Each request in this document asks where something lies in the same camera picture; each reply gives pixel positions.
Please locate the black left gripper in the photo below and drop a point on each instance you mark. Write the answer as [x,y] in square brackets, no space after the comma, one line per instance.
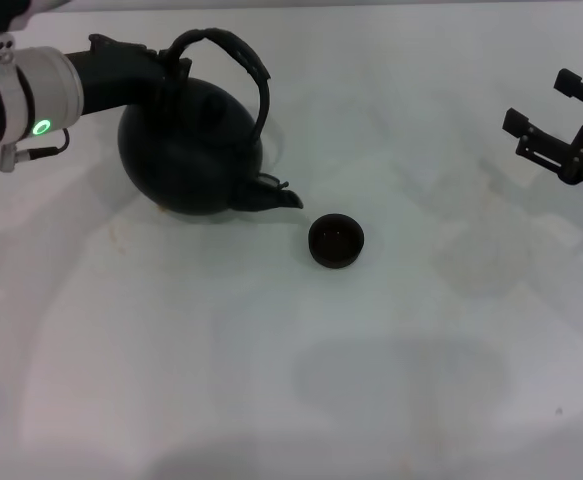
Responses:
[116,77]

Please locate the small dark brown teacup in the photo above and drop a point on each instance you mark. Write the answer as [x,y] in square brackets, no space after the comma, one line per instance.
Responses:
[336,241]

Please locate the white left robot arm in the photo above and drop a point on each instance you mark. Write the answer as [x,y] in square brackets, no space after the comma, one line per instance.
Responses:
[16,95]

